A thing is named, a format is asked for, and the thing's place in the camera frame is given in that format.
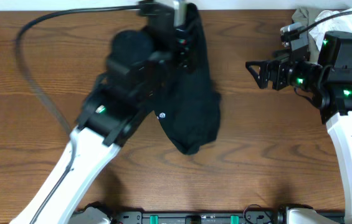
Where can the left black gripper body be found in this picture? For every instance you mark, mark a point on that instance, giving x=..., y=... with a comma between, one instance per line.
x=176, y=45

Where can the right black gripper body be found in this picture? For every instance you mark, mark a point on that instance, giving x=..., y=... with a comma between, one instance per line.
x=285, y=75

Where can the black t-shirt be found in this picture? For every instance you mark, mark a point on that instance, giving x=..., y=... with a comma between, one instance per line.
x=188, y=108

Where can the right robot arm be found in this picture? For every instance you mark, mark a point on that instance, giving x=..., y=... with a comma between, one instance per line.
x=330, y=83

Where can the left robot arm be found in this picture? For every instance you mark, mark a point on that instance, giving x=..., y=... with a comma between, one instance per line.
x=141, y=68

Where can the beige folded garment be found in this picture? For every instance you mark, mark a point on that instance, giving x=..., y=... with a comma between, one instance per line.
x=307, y=16

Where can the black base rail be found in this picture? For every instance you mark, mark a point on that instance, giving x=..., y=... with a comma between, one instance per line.
x=251, y=216

